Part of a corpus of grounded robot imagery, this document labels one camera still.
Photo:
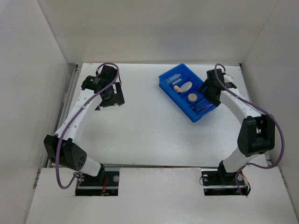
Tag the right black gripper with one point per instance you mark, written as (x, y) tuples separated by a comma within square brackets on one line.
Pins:
[(213, 99)]

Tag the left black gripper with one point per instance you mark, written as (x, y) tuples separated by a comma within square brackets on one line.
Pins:
[(117, 99)]

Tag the round white powder puff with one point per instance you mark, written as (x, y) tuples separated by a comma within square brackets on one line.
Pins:
[(185, 87)]

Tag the round compact powder jar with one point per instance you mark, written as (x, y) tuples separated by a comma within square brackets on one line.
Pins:
[(192, 97)]

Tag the thin pink mascara brush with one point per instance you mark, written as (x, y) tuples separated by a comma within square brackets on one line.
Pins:
[(203, 108)]

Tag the small white black-capped bottle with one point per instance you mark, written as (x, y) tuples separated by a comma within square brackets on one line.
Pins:
[(174, 82)]

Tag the beige makeup sponge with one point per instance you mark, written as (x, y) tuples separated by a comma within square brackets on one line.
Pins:
[(177, 89)]

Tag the clear plastic bottle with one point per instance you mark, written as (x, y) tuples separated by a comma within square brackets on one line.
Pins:
[(173, 78)]

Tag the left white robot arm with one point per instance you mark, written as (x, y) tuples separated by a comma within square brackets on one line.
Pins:
[(101, 90)]

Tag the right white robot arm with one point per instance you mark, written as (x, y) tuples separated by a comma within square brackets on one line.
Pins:
[(257, 132)]

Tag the blue plastic organizer bin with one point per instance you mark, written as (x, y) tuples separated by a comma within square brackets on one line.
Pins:
[(181, 84)]

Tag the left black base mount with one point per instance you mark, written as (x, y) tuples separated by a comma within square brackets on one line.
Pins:
[(106, 184)]

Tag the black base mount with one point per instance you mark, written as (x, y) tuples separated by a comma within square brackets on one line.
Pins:
[(106, 184), (233, 186)]

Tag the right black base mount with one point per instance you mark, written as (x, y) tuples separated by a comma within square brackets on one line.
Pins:
[(233, 186)]

